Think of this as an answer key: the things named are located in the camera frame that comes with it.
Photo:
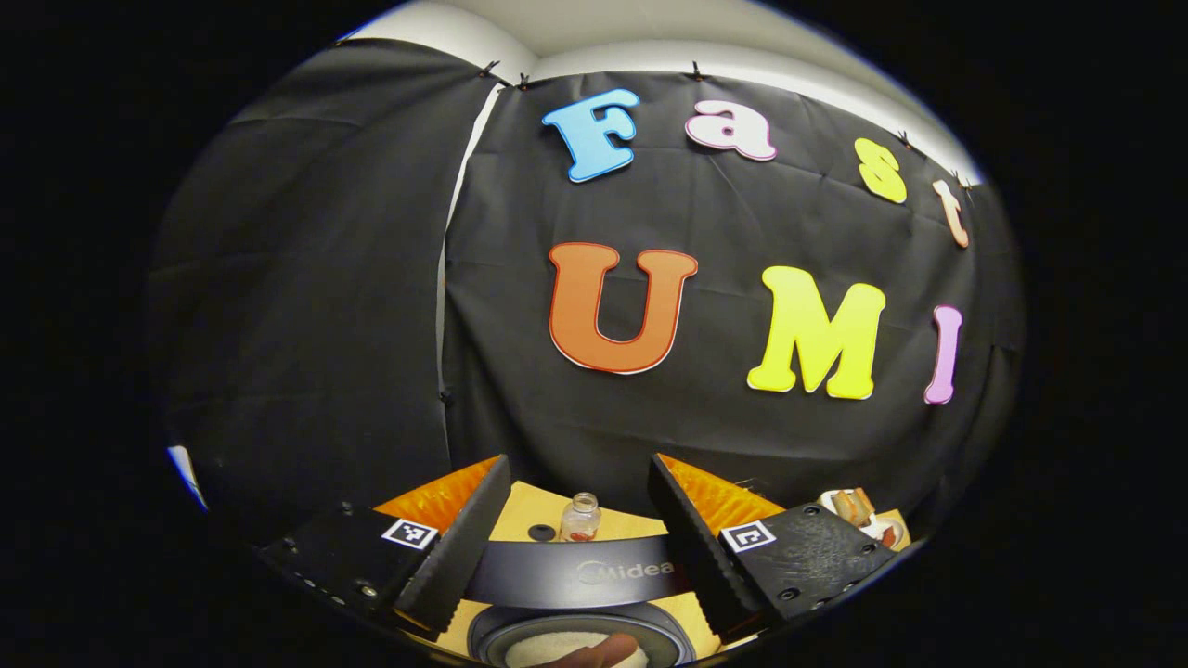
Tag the toast slice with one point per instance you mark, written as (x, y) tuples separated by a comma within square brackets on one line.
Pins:
[(843, 506), (863, 501)]

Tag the black backdrop cloth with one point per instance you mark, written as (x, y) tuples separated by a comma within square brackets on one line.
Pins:
[(371, 278)]

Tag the white toaster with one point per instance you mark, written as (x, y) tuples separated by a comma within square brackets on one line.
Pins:
[(863, 521)]

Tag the small glass spice bottle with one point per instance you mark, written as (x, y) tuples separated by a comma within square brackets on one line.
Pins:
[(579, 520)]

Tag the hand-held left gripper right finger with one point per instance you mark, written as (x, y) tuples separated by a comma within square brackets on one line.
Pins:
[(701, 557)]

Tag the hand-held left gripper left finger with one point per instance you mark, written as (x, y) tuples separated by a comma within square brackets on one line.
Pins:
[(459, 557)]

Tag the dark grey rice cooker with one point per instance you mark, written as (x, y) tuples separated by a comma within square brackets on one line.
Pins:
[(548, 575)]

